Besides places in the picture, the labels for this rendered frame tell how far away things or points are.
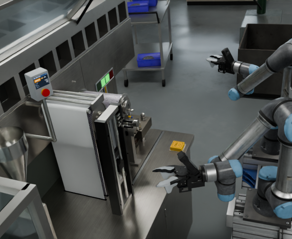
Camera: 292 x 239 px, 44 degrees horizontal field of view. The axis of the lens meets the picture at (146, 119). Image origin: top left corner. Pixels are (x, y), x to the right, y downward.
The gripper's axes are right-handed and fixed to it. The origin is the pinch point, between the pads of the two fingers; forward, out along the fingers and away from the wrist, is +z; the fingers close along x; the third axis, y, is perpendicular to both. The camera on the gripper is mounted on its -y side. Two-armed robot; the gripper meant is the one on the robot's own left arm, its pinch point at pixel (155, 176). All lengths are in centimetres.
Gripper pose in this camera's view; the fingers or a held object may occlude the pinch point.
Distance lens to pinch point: 150.3
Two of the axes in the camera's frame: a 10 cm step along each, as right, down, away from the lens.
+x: -1.1, -4.0, 9.1
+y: 1.1, 9.0, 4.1
